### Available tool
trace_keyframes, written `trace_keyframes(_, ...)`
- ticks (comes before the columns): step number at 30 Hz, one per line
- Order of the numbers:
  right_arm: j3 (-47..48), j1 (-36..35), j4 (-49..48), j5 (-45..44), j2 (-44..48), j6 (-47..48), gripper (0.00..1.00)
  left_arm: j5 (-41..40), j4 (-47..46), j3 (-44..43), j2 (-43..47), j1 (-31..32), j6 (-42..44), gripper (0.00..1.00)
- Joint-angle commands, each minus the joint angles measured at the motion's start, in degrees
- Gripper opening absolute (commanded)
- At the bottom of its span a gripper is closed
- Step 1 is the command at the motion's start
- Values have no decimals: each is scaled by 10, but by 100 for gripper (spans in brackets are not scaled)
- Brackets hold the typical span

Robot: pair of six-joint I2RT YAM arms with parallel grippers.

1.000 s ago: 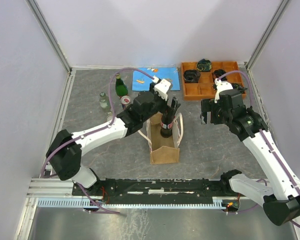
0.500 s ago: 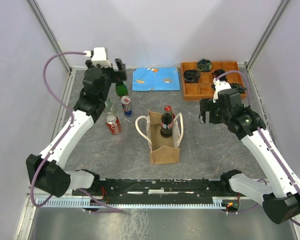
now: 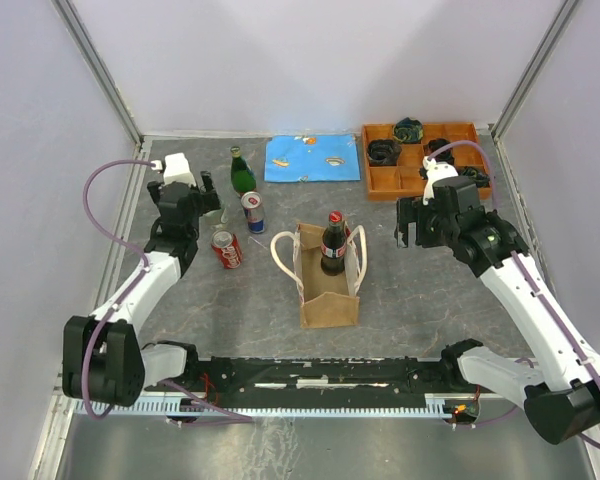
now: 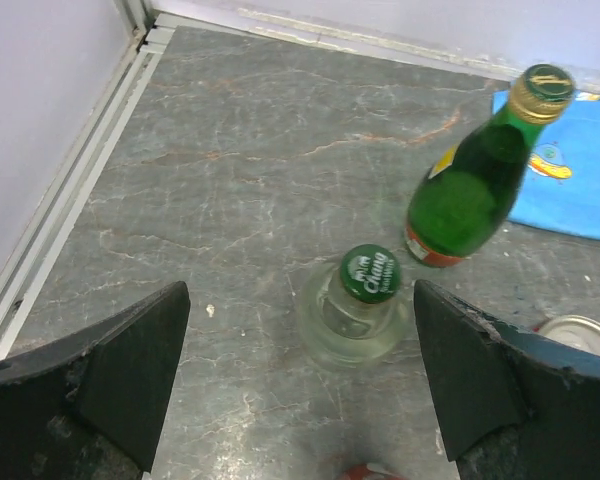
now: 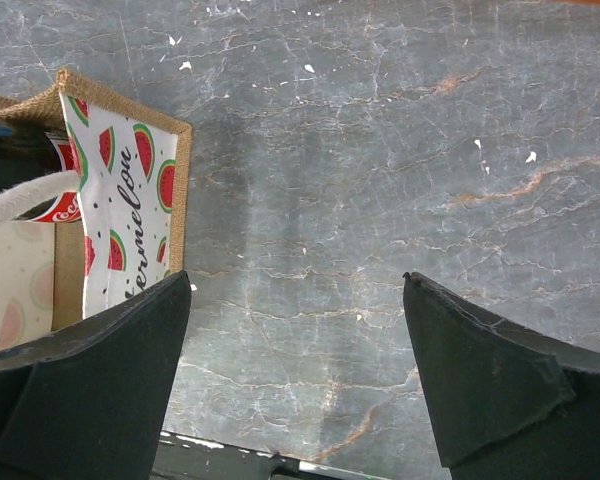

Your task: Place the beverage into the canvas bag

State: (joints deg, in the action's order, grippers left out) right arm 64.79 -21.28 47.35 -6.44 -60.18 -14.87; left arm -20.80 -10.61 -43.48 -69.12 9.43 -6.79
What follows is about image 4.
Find blue printed cloth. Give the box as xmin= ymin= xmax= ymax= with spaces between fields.
xmin=508 ymin=91 xmax=600 ymax=240

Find left aluminium frame post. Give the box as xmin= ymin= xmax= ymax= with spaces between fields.
xmin=0 ymin=0 xmax=176 ymax=366

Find green glass bottle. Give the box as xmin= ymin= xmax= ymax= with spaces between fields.
xmin=405 ymin=64 xmax=575 ymax=268

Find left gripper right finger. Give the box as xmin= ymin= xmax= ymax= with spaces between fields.
xmin=413 ymin=280 xmax=600 ymax=479

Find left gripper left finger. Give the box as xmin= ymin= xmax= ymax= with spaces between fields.
xmin=0 ymin=281 xmax=190 ymax=479

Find clear glass soda bottle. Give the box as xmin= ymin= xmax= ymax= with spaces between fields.
xmin=296 ymin=244 xmax=415 ymax=370

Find red cola can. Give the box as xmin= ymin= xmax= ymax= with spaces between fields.
xmin=338 ymin=463 xmax=404 ymax=480

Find blue silver energy drink can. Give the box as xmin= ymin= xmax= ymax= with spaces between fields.
xmin=533 ymin=315 xmax=600 ymax=356

